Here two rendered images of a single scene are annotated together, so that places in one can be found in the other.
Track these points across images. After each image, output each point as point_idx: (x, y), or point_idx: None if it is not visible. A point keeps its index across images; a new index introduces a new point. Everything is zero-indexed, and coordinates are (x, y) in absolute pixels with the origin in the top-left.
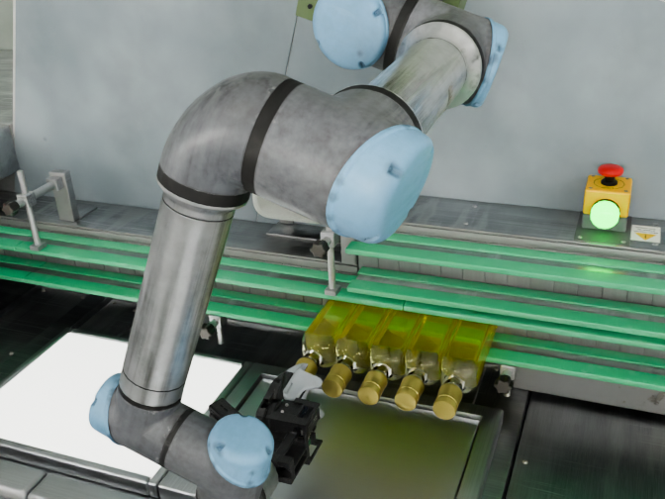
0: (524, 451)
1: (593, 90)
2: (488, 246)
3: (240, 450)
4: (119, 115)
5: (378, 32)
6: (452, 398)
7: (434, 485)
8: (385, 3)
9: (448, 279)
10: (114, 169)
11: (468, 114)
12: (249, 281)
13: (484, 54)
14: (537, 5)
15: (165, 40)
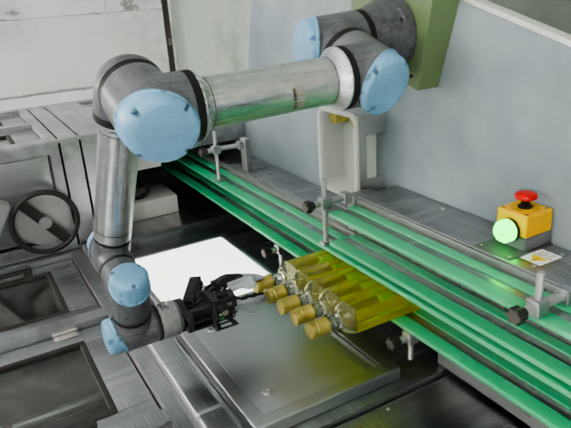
0: (396, 403)
1: (527, 125)
2: (418, 234)
3: (117, 279)
4: None
5: (311, 52)
6: (317, 325)
7: (301, 387)
8: (324, 33)
9: (398, 256)
10: (280, 144)
11: (449, 133)
12: (291, 225)
13: (362, 73)
14: (491, 48)
15: None
